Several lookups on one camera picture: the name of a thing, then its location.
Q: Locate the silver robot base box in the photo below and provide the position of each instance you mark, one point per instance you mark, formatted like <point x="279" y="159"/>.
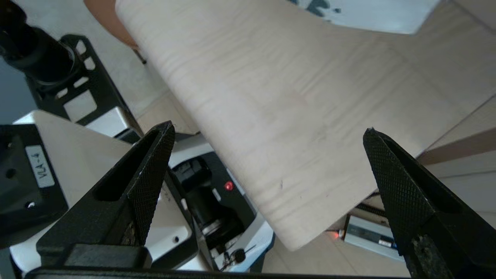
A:
<point x="110" y="122"/>

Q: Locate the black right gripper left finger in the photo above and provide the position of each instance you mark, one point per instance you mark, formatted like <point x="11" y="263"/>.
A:
<point x="116" y="217"/>

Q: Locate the silver power adapter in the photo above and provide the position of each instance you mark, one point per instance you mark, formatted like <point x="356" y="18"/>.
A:
<point x="368" y="236"/>

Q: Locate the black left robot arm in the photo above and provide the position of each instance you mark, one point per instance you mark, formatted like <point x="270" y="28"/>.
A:
<point x="38" y="50"/>

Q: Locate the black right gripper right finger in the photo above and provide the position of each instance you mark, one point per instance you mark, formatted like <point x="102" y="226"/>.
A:
<point x="426" y="217"/>

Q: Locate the white horse-print zipper pouch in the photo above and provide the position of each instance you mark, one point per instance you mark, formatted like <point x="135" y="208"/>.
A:
<point x="379" y="15"/>

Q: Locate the pink upholstered chair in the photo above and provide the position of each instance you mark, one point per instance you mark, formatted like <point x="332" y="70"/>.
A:
<point x="108" y="19"/>

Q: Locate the silver base housing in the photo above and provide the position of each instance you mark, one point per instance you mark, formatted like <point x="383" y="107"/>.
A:
<point x="255" y="236"/>

